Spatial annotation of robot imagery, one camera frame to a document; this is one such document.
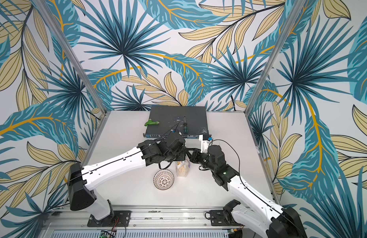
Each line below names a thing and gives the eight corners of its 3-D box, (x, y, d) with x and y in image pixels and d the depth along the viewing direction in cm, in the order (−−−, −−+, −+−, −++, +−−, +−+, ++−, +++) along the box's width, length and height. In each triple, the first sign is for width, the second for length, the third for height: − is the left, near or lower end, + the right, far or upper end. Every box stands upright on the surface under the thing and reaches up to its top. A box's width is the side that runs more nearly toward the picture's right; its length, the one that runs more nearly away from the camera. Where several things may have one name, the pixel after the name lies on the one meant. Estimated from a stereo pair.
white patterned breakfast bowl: (153, 190, 83) (152, 187, 80) (155, 172, 90) (154, 169, 86) (173, 190, 83) (173, 187, 80) (174, 172, 90) (174, 169, 87)
